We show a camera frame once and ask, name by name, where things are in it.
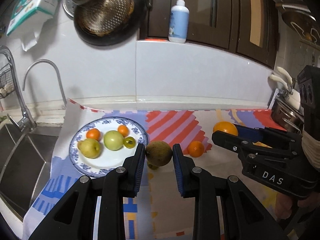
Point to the stainless steel pot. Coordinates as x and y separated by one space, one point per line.
287 117

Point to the metal perforated strainer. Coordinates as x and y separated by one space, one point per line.
104 17

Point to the large rough orange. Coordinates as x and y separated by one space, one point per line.
227 127

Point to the yellow green pear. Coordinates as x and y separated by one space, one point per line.
90 148

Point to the wire sink caddy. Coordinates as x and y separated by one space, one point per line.
6 81

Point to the pull-down chrome faucet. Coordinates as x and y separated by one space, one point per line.
27 121

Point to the small tangerine far plate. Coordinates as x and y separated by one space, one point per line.
123 130

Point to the white blue pump bottle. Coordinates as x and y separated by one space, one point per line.
179 20

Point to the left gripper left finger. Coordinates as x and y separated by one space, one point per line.
73 216

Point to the stainless steel sink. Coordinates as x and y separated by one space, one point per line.
25 165

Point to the black frying pan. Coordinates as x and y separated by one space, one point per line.
121 34

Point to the blue white porcelain plate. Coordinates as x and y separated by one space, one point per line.
103 144

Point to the large green apple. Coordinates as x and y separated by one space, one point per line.
113 140

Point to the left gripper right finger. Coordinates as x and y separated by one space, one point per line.
244 217

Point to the smooth orange fruit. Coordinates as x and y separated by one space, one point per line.
195 149

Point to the tissue paper pack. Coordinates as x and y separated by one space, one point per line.
28 18

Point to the curved chrome faucet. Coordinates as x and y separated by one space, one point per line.
42 80

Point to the green tomato off plate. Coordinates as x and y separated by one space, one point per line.
152 167

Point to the green tomato on plate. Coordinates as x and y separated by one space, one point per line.
129 142

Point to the colourful patterned table mat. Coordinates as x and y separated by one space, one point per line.
158 211

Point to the small tangerine on plate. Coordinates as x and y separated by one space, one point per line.
93 134

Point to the dark wooden window frame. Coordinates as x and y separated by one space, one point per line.
248 28

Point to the brown kiwi fruit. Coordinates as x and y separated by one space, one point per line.
158 153

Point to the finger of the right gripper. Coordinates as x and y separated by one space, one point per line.
275 138
244 148

